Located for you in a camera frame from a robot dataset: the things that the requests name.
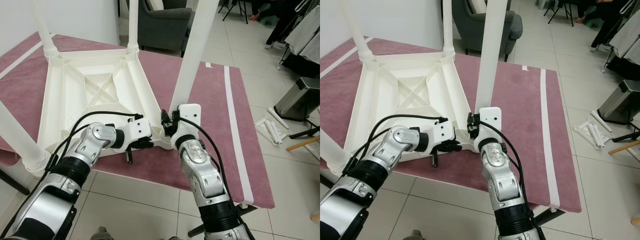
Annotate white plastic table leg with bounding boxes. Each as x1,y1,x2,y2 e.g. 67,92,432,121
473,0,510,112
441,0,456,57
337,0,376,64
320,129,354,176
30,0,61,60
169,0,221,114
126,0,140,55
0,100,51,177

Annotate white plastic table top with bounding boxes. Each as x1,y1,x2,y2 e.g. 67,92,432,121
35,47,174,156
344,50,479,161

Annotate pink table cloth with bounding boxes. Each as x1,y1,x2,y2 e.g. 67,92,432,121
320,36,583,214
0,32,276,210

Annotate white tape strip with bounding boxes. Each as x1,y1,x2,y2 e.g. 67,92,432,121
223,65,255,206
0,34,56,81
539,68,561,210
320,37,374,79

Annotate grey armchair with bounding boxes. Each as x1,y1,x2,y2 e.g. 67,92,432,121
449,0,524,64
129,0,197,54

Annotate steel pedal bin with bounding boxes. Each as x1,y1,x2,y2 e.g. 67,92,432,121
597,80,640,126
273,76,321,123

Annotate wooden side table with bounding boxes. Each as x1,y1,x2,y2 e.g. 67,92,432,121
608,140,640,225
285,136,321,222

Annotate person in black trousers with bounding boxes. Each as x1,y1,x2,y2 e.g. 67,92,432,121
574,0,627,51
249,0,302,49

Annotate grey hanging clothes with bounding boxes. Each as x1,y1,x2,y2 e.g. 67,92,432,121
279,5,321,79
601,10,640,81

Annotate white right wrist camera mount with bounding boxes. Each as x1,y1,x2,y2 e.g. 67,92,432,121
472,106,503,152
169,103,203,150

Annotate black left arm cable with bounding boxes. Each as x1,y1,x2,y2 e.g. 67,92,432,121
342,114,449,177
0,111,145,237

